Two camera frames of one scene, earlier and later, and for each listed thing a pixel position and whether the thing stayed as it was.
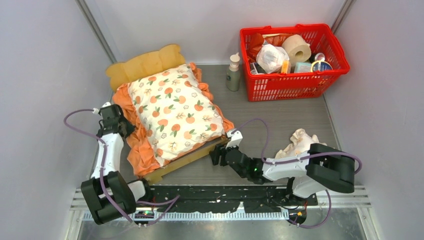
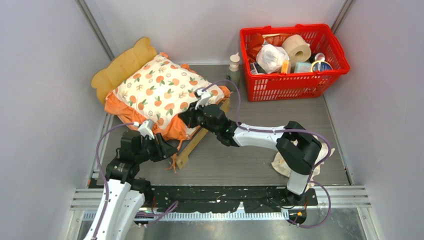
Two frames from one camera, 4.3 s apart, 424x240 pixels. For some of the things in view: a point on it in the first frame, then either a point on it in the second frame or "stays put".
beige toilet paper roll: x=298 y=50 stays put
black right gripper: x=220 y=149 -> x=189 y=117
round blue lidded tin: x=320 y=65 stays put
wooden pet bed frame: x=169 y=57 -> x=127 y=60
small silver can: x=319 y=56 stays put
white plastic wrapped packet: x=269 y=58 stays put
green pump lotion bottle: x=233 y=74 stays put
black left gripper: x=130 y=127 -> x=164 y=149
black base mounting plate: x=247 y=199 stays put
